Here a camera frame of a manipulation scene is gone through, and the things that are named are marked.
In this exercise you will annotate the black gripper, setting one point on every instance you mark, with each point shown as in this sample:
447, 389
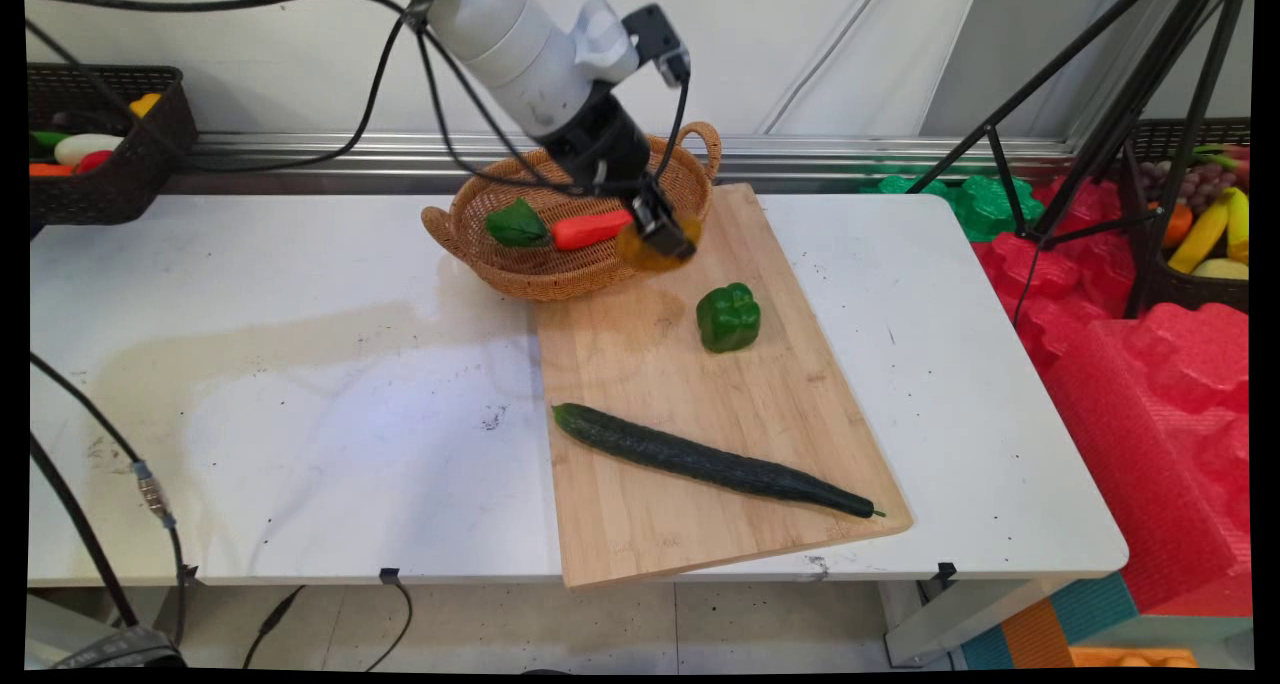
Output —
600, 144

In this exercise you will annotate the brown toy potato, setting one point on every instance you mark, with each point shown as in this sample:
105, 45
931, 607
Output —
640, 254

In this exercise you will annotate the oval wicker basket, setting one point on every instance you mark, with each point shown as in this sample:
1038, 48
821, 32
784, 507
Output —
520, 269

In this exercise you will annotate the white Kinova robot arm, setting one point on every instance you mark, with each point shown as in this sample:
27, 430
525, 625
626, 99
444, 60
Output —
520, 49

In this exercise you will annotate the toy carrot with green leaves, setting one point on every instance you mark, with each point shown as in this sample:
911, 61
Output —
585, 230

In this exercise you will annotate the green toy bell pepper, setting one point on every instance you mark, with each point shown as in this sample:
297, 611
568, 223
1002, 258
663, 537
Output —
728, 318

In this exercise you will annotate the long dark green cucumber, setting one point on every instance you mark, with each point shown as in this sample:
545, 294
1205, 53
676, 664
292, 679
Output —
700, 459

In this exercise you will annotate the bamboo cutting board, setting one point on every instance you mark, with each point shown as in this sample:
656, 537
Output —
680, 524

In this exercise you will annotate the green foam sheet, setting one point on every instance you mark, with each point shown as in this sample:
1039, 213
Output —
985, 204

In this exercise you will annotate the black table edge clip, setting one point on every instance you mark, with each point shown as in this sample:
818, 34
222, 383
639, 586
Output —
390, 574
946, 570
190, 573

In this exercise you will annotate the black tripod stand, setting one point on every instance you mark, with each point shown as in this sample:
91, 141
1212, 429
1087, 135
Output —
1125, 109

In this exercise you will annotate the white table leg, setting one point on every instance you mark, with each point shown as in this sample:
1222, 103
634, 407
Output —
960, 624

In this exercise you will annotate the orange toy fruit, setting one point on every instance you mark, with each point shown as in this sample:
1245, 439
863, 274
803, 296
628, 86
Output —
1176, 226

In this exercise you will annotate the dark fruit basket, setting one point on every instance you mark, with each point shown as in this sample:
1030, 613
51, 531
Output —
1180, 289

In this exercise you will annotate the yellow toy vegetable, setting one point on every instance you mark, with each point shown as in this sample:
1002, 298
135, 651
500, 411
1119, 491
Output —
145, 104

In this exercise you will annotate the purple toy grapes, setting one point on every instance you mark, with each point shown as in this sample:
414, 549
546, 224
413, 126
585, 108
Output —
1195, 184

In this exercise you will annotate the yellow toy banana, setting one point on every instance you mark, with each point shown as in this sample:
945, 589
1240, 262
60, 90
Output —
1238, 226
1200, 234

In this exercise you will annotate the red foam sheet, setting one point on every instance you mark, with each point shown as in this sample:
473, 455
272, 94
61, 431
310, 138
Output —
1160, 434

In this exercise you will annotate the black plastic basket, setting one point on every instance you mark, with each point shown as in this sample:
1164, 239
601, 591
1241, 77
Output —
110, 194

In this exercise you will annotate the teal and orange floor mat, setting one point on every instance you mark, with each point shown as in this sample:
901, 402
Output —
1040, 634

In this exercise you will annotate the pale yellow toy fruit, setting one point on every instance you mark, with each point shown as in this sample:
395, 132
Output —
1222, 270

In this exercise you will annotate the red and green toy vegetable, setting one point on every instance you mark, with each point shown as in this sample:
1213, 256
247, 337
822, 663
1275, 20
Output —
1225, 156

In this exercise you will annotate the white toy vegetable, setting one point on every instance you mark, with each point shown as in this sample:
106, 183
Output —
85, 146

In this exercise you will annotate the small orange toy carrot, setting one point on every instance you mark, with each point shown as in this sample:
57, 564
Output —
50, 169

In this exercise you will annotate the orange foam piece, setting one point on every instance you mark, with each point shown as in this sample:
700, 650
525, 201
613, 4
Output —
1130, 657

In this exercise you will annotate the grey equipment base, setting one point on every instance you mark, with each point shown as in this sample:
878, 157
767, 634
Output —
120, 652

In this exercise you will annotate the metal wall rail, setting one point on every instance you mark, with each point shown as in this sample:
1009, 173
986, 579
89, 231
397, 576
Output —
800, 149

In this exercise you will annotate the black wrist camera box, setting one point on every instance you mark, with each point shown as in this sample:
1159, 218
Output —
655, 36

